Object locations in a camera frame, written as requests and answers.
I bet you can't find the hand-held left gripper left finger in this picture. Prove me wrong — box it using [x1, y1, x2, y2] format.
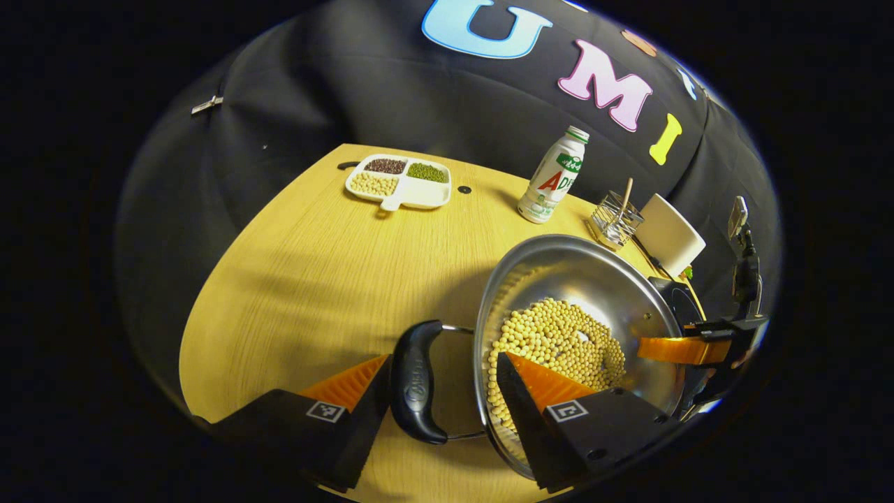
[192, 353, 393, 492]

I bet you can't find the white toaster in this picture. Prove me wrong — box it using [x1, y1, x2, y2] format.
[639, 194, 707, 279]

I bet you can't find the white drink bottle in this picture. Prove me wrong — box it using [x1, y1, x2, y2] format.
[517, 126, 590, 224]

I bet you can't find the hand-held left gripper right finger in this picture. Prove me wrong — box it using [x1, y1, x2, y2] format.
[494, 351, 671, 493]

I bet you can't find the toaster power cable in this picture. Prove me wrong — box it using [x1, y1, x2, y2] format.
[632, 236, 682, 280]

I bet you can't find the pile of yellow soybeans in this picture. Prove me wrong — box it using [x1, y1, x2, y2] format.
[485, 298, 627, 448]

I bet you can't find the steel pot with black handles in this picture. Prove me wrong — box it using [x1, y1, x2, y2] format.
[389, 234, 689, 483]

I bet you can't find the black induction cooktop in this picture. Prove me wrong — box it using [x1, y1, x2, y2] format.
[650, 276, 708, 330]

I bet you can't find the white divided dish of beans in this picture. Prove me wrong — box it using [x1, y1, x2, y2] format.
[344, 154, 453, 212]

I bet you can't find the wire mesh basket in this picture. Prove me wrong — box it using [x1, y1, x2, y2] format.
[588, 190, 645, 250]

